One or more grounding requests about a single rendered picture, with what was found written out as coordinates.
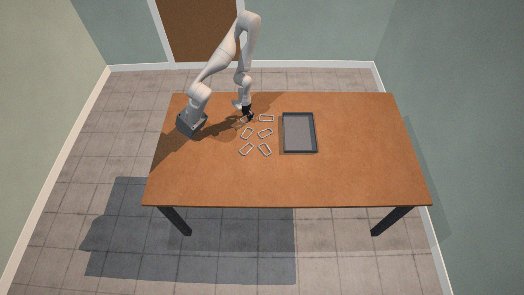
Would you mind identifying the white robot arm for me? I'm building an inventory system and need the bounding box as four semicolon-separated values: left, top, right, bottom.
185;10;261;123

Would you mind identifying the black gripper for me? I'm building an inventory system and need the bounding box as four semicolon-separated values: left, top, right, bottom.
241;103;254;121

